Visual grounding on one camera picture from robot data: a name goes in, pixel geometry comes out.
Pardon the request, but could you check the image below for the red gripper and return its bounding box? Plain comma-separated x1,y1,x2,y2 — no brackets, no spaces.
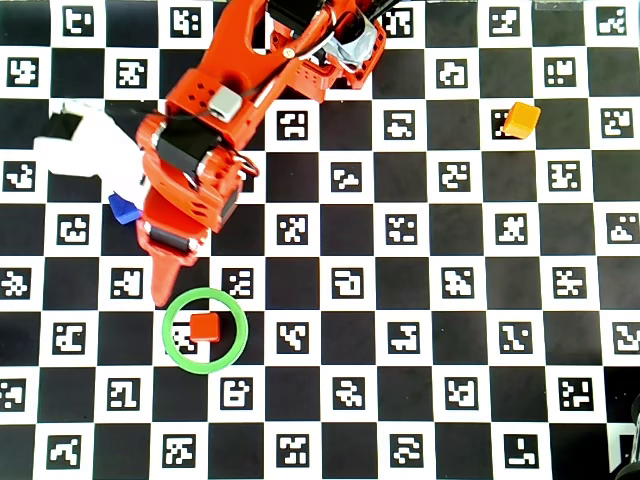
137,112,261,308

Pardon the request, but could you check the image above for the red cube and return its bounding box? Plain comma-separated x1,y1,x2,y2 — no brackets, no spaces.
188,312,222,344

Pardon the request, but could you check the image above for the blue cube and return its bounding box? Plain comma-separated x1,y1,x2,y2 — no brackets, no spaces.
108,192,143,226

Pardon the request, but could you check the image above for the orange cube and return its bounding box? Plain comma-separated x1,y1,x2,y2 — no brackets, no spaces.
501,101,542,140

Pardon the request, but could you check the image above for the small grey square module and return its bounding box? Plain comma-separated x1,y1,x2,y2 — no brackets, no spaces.
207,87,242,122

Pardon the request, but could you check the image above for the black white marker mat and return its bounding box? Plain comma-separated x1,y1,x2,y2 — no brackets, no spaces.
0,0,640,480

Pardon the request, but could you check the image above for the green flat ring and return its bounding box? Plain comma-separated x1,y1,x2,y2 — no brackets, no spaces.
161,288,250,375

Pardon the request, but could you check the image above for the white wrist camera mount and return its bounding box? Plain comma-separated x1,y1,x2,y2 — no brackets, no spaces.
32,99,149,206

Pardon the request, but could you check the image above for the grey duct tape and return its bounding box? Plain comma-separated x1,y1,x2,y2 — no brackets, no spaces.
322,12,379,69

